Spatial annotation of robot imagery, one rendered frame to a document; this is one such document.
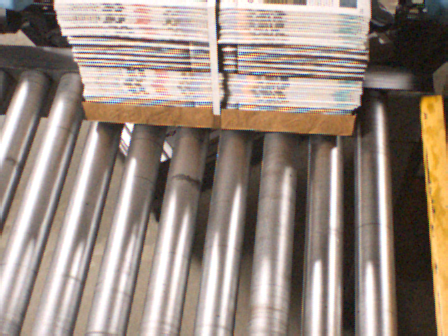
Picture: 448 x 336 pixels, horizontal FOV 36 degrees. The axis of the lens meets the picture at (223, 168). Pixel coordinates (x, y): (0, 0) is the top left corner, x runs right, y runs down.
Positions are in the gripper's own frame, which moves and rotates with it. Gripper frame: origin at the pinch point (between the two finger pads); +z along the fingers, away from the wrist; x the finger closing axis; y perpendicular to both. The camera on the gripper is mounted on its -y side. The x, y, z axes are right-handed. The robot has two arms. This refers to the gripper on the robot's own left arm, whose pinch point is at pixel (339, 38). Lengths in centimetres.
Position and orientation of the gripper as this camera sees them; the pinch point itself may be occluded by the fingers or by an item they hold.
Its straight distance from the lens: 116.0
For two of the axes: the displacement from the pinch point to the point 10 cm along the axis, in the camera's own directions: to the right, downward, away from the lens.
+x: -1.1, 8.0, -5.8
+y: -0.3, -5.9, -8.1
